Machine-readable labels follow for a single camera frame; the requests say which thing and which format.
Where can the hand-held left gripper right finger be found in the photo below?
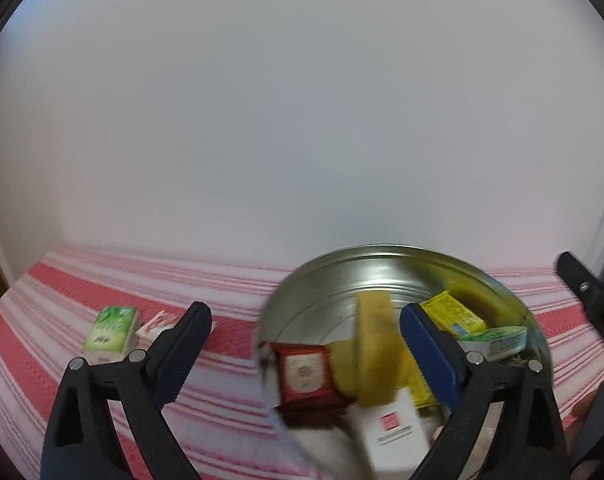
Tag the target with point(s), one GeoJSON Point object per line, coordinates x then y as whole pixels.
{"type": "Point", "coordinates": [432, 355]}

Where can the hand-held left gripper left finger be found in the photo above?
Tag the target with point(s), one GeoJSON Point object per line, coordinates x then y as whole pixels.
{"type": "Point", "coordinates": [182, 352]}

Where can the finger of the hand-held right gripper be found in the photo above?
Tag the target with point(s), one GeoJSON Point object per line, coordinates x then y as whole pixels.
{"type": "Point", "coordinates": [589, 292]}

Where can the yellow snack packet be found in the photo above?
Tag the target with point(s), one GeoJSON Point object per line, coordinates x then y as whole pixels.
{"type": "Point", "coordinates": [452, 312]}
{"type": "Point", "coordinates": [343, 370]}
{"type": "Point", "coordinates": [419, 385]}

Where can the yellow sponge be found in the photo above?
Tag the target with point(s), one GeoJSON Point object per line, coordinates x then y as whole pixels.
{"type": "Point", "coordinates": [377, 350]}

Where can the round metal bowl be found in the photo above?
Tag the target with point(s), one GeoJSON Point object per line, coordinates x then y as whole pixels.
{"type": "Point", "coordinates": [327, 285]}

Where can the person's right hand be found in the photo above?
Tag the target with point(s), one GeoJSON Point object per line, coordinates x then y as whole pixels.
{"type": "Point", "coordinates": [583, 404]}

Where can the white red sachet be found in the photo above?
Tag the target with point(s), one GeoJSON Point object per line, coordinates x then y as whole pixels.
{"type": "Point", "coordinates": [154, 324]}

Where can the green tissue pack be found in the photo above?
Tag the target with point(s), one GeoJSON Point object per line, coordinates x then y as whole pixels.
{"type": "Point", "coordinates": [497, 342]}
{"type": "Point", "coordinates": [109, 335]}

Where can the red white striped cloth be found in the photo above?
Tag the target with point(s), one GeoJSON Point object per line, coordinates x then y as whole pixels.
{"type": "Point", "coordinates": [222, 280]}

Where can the white box red label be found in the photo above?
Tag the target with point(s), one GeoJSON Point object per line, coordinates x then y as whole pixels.
{"type": "Point", "coordinates": [387, 435]}

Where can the red snack packet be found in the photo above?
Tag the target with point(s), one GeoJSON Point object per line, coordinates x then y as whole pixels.
{"type": "Point", "coordinates": [304, 372]}

